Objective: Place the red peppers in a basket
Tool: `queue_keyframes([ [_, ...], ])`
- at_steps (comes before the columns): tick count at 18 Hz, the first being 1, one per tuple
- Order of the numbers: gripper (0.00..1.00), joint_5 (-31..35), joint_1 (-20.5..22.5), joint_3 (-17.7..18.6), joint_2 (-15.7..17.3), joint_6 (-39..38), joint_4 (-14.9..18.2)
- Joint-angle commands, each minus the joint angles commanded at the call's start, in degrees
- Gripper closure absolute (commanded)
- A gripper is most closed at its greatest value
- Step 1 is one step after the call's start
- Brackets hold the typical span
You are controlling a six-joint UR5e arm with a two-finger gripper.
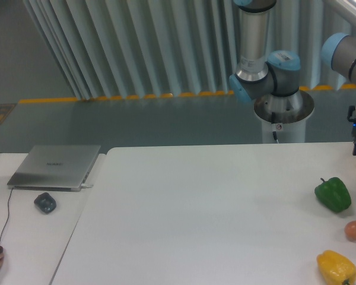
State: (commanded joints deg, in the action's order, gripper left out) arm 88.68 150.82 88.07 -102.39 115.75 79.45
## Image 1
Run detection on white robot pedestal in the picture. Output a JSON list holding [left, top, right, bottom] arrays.
[[254, 90, 314, 144]]

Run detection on silver closed laptop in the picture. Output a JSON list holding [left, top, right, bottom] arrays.
[[7, 145, 100, 192]]

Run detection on dark grey earbuds case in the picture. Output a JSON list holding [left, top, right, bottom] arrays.
[[34, 192, 57, 214]]

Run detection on black mouse cable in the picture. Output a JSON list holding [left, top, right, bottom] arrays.
[[0, 153, 14, 247]]

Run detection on green bell pepper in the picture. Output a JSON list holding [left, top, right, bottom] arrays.
[[314, 177, 352, 213]]

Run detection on white folding partition screen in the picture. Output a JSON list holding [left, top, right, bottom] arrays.
[[24, 1, 356, 100]]

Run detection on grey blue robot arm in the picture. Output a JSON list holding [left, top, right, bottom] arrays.
[[229, 1, 356, 156]]

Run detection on white laptop charging plug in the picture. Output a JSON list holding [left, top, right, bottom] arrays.
[[81, 184, 94, 189]]

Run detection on yellow bell pepper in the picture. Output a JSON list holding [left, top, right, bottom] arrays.
[[316, 250, 356, 285]]

